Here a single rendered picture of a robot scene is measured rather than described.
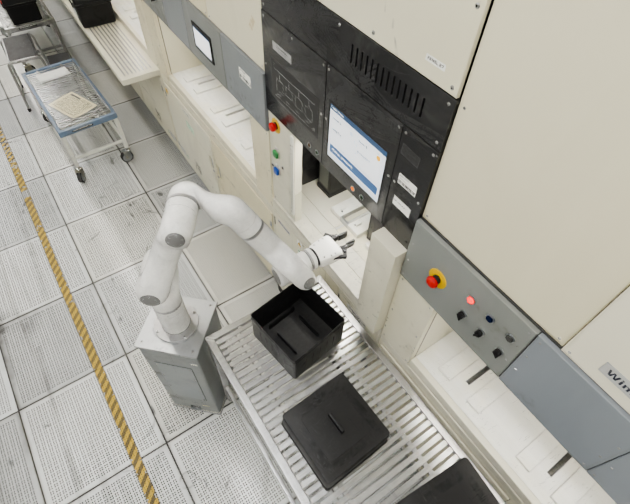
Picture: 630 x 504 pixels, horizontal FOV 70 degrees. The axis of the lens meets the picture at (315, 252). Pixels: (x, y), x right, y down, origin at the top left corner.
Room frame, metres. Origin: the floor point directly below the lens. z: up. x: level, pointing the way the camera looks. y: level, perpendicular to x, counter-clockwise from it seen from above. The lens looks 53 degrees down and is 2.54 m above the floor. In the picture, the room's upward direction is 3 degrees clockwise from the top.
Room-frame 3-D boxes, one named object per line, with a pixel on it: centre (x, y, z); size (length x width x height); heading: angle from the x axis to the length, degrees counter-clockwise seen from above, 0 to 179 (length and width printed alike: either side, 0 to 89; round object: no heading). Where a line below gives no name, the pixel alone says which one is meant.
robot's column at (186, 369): (0.91, 0.59, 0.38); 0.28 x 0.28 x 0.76; 82
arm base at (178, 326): (0.91, 0.59, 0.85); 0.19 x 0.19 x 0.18
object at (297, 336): (0.88, 0.06, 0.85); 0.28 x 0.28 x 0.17; 45
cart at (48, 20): (4.34, 2.94, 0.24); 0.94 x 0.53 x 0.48; 36
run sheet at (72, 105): (2.81, 1.86, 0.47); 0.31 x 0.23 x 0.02; 58
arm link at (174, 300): (0.94, 0.59, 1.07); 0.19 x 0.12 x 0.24; 3
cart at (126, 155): (2.97, 1.94, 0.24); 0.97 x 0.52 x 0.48; 39
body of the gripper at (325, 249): (1.02, -0.03, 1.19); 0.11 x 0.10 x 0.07; 127
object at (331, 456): (0.49, -0.11, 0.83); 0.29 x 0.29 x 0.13; 39
